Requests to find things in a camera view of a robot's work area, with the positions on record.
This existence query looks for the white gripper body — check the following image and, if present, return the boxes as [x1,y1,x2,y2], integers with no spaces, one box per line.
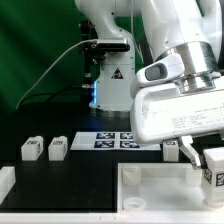
[130,54,224,146]

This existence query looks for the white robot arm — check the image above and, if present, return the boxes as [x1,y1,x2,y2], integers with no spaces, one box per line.
[75,0,224,169]

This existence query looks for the grey cable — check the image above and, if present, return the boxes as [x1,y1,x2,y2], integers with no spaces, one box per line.
[15,38,99,111]

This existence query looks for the white U-shaped obstacle fence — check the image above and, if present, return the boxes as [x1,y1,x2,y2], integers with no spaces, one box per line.
[0,165,224,224]

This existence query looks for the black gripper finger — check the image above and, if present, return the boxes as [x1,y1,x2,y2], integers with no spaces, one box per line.
[177,136,203,170]

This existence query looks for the white square tabletop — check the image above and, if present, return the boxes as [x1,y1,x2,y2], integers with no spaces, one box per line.
[117,163,224,224]

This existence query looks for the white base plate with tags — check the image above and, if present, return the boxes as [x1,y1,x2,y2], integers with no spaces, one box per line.
[71,132,161,151]

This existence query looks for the black cable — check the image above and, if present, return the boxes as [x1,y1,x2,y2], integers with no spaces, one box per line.
[19,85,84,106]

